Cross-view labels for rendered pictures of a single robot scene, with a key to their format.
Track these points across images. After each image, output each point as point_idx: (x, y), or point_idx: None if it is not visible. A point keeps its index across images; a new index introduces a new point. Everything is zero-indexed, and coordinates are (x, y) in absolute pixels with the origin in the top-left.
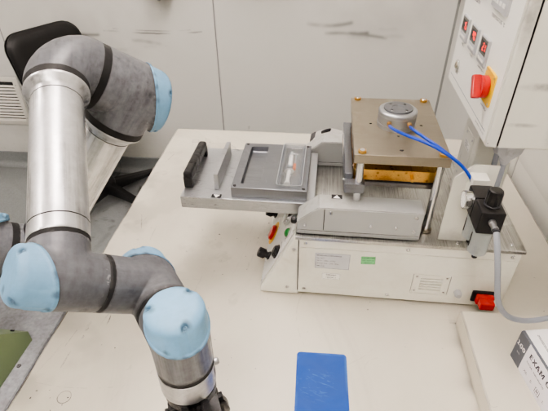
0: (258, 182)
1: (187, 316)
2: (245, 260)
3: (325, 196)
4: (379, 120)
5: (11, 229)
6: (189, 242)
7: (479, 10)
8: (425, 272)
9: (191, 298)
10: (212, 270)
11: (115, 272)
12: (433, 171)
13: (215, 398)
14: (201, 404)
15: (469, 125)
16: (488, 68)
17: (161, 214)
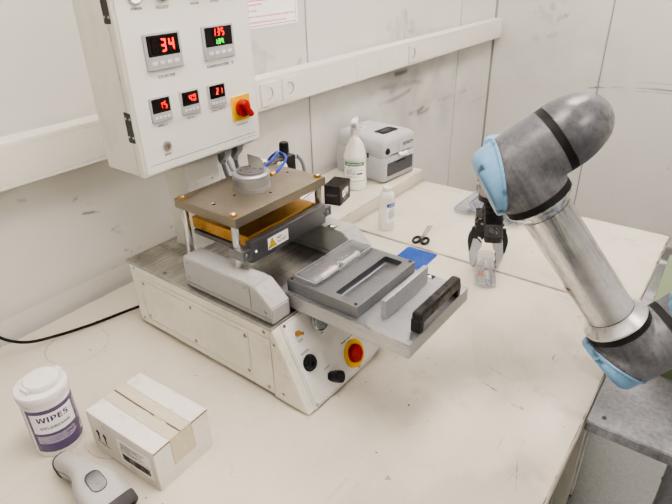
0: (379, 269)
1: (494, 134)
2: (397, 362)
3: (340, 229)
4: (268, 182)
5: (661, 303)
6: (451, 408)
7: (177, 79)
8: None
9: (490, 137)
10: (437, 365)
11: None
12: None
13: (477, 215)
14: None
15: (195, 178)
16: (233, 97)
17: (481, 476)
